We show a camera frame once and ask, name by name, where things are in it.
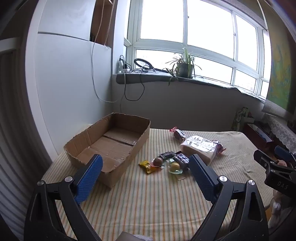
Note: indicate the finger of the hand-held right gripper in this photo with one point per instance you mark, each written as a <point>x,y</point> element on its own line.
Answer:
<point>263,158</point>
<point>283,151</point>

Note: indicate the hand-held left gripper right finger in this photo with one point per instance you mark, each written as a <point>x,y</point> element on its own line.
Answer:
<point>203,178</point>

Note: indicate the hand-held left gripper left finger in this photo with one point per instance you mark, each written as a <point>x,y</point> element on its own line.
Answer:
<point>89,178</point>

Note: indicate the large clear-wrapped biscuit pack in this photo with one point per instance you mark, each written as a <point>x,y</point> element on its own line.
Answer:
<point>200,148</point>

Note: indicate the yellow ball candy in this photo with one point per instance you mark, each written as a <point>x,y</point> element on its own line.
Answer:
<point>174,166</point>

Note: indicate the cardboard box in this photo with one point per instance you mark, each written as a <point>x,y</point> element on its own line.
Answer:
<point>111,148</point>

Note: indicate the brown ball candy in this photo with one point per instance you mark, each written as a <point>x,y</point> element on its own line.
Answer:
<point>158,161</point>

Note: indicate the red-wrapped dark snack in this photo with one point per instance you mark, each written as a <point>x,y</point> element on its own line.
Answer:
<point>178,134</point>

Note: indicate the yellow snack packet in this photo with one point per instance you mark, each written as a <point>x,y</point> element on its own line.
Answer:
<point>146,166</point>

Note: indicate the person's right hand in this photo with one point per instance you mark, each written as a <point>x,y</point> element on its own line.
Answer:
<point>276,208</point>

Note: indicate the white lace cloth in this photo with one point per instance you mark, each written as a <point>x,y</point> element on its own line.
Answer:
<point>281,132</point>

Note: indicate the dark wooden cabinet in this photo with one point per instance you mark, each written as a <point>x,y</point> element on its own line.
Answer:
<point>256,136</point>

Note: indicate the small black candy packet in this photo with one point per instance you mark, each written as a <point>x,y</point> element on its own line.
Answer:
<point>166,155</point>

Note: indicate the floral bag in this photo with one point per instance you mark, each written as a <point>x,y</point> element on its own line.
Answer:
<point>241,120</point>

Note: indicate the striped table cloth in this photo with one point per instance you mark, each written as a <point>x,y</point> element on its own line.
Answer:
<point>150,199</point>

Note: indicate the white ribbed panel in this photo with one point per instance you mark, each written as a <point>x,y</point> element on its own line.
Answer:
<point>16,139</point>

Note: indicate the white wardrobe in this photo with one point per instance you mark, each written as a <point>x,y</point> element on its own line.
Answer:
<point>64,81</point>

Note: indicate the potted spider plant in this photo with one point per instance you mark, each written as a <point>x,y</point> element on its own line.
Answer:
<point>183,66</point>

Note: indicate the white power strip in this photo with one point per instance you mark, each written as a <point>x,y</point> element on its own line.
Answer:
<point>121,64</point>

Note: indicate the white-framed window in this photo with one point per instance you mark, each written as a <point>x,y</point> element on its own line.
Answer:
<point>208,41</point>

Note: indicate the wooden shelf niche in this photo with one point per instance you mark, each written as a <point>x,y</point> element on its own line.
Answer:
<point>101,20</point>

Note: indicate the wall map poster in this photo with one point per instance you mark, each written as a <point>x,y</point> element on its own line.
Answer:
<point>281,69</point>

